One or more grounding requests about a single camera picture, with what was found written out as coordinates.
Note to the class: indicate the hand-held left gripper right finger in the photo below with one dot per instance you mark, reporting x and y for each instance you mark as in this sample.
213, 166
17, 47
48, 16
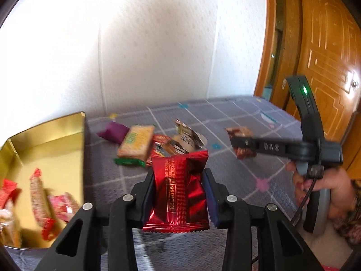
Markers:
211, 200

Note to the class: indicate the person's right hand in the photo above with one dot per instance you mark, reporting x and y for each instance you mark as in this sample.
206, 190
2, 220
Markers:
338, 189

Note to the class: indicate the carved wooden door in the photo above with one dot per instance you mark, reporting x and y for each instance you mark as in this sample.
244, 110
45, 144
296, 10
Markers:
324, 34

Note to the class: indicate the red square snack packet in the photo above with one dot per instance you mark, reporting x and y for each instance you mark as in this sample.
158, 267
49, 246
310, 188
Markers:
8, 194

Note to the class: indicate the silver brown foil packet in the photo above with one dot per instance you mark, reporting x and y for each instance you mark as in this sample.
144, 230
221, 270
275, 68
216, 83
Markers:
189, 135

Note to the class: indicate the narrow wooden door leaf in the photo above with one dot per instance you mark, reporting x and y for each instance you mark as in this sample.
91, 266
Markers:
290, 34

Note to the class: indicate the black gold tin box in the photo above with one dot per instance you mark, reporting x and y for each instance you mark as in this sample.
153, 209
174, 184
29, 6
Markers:
42, 152

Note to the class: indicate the pink flowered snack packet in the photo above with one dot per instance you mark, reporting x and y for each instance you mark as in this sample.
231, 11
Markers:
63, 206

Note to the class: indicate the red orange snack packet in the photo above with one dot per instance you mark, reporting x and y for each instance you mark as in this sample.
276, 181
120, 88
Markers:
162, 141

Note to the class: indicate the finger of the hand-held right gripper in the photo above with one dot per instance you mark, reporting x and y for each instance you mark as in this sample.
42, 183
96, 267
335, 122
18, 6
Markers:
268, 146

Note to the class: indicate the brown sesame paste packet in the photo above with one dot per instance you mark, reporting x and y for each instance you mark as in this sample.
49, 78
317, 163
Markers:
165, 150

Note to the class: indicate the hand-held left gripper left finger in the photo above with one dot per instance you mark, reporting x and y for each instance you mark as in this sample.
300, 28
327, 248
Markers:
146, 200

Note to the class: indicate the wooden door frame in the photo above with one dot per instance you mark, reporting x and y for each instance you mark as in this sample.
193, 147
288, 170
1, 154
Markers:
266, 48

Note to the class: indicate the purple snack packet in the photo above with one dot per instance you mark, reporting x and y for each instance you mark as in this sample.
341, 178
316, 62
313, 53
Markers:
114, 131

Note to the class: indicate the person's right forearm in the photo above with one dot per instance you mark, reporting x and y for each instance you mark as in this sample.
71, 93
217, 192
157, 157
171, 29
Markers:
352, 223

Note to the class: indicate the long red-ended sesame bar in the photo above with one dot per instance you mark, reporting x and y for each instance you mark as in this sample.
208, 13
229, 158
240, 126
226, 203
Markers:
39, 200

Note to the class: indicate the brown white flowered packet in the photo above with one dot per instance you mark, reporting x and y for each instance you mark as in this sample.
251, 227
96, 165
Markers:
242, 132

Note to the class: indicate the green-ended cracker packet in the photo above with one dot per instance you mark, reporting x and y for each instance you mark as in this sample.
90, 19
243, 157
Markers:
135, 141

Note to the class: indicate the shiny red foil packet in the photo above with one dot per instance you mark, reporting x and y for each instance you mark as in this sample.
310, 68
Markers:
177, 192

